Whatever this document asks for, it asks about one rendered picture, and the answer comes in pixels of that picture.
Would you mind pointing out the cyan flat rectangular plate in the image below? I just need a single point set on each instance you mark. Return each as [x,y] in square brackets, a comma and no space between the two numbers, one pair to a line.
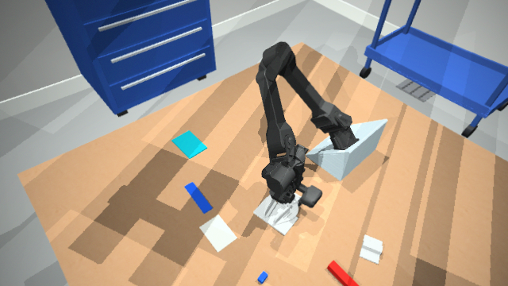
[189,144]

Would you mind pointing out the small blue block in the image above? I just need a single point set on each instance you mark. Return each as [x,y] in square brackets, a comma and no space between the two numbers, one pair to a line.
[262,277]

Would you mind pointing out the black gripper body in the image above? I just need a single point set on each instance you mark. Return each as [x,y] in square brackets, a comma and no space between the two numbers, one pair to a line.
[310,195]

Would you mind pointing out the red cube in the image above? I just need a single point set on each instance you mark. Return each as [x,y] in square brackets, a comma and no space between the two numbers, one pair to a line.
[341,275]

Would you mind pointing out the blue flat bar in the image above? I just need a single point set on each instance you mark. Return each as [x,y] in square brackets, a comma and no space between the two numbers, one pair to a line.
[198,197]

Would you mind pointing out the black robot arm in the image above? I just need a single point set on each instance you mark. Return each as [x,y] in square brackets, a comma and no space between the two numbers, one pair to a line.
[280,60]

